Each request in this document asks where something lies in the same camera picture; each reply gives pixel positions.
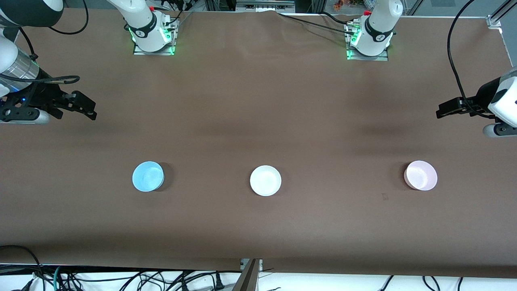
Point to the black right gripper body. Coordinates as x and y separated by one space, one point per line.
47 94

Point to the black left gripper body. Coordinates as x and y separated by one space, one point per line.
480 98

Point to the pink bowl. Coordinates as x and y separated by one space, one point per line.
421 176

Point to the blue bowl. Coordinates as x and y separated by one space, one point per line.
148 176

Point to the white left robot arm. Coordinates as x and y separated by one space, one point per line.
379 24

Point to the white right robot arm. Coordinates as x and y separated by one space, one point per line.
141 22

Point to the white bowl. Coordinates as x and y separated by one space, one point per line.
265 181

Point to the orange background object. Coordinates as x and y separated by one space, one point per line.
341 4

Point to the brown table cover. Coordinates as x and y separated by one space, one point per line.
258 109

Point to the black power plug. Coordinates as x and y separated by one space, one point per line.
219 281

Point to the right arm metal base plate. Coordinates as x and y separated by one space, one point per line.
139 51

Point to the aluminium frame corner bracket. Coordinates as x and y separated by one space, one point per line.
496 20

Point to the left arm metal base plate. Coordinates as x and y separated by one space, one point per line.
381 57

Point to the metal post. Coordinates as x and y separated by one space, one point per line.
248 279

